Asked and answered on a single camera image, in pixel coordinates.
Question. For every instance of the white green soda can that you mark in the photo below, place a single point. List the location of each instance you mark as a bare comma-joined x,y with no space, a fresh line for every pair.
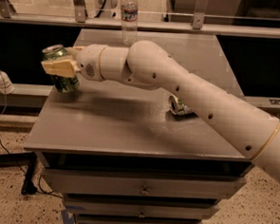
177,107

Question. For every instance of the white power plug adapter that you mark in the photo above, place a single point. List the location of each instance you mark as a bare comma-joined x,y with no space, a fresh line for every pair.
6,86

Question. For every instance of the top grey drawer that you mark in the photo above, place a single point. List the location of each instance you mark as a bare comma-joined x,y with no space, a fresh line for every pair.
127,184

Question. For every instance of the grey drawer cabinet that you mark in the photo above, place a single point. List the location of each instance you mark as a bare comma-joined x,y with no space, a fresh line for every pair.
110,127

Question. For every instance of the middle grey drawer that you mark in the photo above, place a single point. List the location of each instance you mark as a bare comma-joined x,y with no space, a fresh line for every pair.
140,209

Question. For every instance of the grey metal railing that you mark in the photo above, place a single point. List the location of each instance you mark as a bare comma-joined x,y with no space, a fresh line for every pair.
233,17

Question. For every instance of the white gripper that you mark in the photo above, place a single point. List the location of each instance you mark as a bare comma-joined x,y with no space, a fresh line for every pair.
88,62

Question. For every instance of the clear plastic water bottle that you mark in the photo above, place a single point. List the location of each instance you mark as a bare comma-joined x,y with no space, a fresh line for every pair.
129,21

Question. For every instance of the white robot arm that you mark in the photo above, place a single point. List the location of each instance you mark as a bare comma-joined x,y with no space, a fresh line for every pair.
252,131

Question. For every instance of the black stand leg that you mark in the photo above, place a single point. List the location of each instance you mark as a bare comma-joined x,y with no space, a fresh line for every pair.
22,159

